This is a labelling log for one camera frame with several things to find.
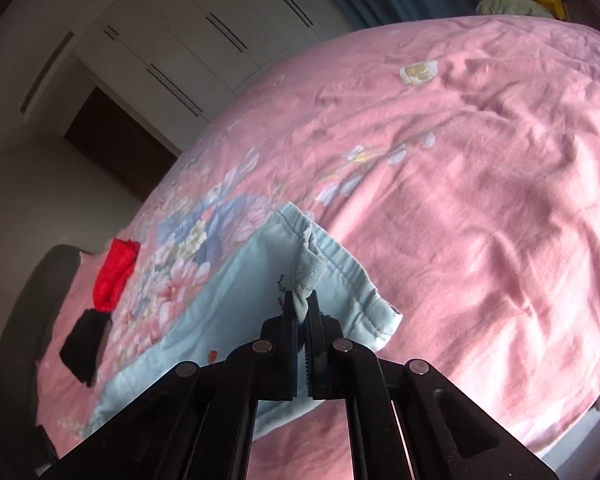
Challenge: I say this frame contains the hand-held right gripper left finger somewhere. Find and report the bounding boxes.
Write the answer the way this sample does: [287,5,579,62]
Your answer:
[40,294,301,480]

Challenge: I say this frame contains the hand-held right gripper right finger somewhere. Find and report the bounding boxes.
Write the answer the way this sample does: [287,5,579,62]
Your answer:
[304,292,558,480]

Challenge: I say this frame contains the light blue denim pants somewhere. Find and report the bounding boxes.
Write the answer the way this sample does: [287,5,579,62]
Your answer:
[87,201,403,443]

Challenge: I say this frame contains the folded red puffer jacket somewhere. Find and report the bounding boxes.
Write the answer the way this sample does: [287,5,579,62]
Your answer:
[92,238,141,312]

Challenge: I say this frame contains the pink floral bed cover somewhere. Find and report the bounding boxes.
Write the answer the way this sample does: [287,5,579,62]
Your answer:
[35,14,600,461]

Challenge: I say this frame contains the folded black garment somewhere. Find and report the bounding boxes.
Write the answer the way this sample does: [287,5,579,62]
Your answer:
[59,309,113,388]

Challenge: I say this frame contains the dark wooden door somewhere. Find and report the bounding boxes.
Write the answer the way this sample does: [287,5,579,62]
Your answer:
[64,85,181,203]

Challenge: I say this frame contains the grey upholstered headboard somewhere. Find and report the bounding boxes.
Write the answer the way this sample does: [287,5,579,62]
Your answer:
[0,244,96,461]

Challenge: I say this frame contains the white wardrobe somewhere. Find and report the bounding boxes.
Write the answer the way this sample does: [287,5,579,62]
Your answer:
[20,0,353,133]

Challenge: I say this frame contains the pale green cloth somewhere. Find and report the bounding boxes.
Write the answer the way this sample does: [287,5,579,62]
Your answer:
[475,0,556,18]

